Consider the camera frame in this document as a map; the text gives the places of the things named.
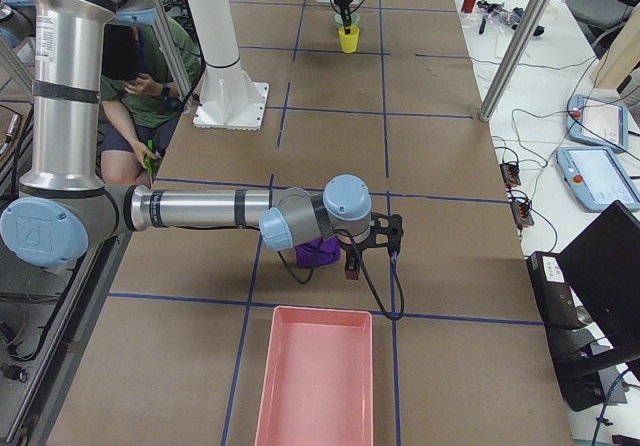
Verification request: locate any aluminium frame post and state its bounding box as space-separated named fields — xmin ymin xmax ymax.
xmin=478 ymin=0 xmax=550 ymax=122

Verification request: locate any black desktop box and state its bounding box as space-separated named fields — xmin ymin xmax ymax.
xmin=526 ymin=251 xmax=584 ymax=331

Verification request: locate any pale green bowl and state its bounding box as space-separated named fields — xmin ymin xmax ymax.
xmin=334 ymin=12 xmax=360 ymax=27

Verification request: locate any near teach pendant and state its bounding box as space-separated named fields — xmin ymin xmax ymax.
xmin=555 ymin=146 xmax=639 ymax=212

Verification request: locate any seated person green shirt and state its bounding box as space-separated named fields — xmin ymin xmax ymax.
xmin=100 ymin=24 xmax=183 ymax=186

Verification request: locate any teach pendant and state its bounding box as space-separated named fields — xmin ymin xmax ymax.
xmin=567 ymin=94 xmax=629 ymax=153
xmin=555 ymin=146 xmax=639 ymax=212

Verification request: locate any purple cloth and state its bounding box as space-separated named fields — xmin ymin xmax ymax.
xmin=295 ymin=237 xmax=341 ymax=269

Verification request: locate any black monitor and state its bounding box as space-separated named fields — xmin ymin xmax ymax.
xmin=557 ymin=200 xmax=639 ymax=373

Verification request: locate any pink plastic bin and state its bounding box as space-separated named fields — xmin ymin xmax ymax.
xmin=255 ymin=306 xmax=374 ymax=445

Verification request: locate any crumpled clear plastic bag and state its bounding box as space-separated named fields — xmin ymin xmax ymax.
xmin=476 ymin=0 xmax=525 ymax=34

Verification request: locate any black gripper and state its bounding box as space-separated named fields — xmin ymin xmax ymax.
xmin=335 ymin=0 xmax=352 ymax=35
xmin=335 ymin=230 xmax=368 ymax=281

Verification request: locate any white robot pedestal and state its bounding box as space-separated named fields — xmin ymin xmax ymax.
xmin=187 ymin=0 xmax=269 ymax=131

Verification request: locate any yellow plastic cup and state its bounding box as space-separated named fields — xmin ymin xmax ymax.
xmin=338 ymin=25 xmax=360 ymax=54

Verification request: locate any far teach pendant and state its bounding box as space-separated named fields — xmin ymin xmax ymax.
xmin=567 ymin=94 xmax=629 ymax=153

